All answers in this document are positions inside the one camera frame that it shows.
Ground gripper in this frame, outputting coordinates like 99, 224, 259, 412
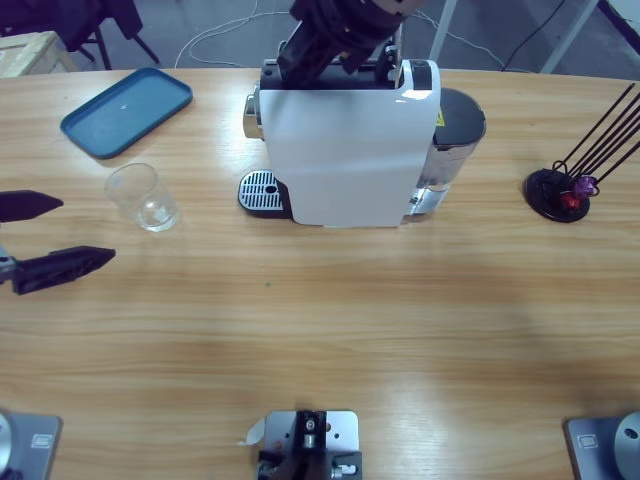
276, 0, 401, 90
0, 190, 117, 296

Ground silver machine lever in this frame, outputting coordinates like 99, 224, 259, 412
374, 22, 405, 84

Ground clear drinking glass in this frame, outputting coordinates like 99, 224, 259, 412
103, 162, 182, 233

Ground white coffee machine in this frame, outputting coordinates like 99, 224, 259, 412
243, 58, 444, 230

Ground black drip tray metal grille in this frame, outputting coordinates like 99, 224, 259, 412
237, 169, 294, 221

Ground blue plastic tray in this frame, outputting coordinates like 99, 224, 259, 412
59, 67, 195, 161

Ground wooden crate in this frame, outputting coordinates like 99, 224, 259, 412
0, 30, 81, 79

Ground black chair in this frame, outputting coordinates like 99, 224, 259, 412
0, 0, 161, 71

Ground black capsule holder with rods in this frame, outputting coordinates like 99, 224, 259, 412
523, 83, 640, 224

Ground white paper tag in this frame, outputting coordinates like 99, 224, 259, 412
236, 418, 267, 448

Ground white floor cable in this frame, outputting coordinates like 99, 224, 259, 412
174, 0, 506, 71

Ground white metal frame leg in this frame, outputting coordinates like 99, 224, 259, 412
542, 0, 599, 74
428, 9, 459, 64

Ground black floor cable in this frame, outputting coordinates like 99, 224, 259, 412
501, 0, 569, 72

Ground white block with dark post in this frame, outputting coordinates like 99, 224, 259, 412
256, 409, 365, 480

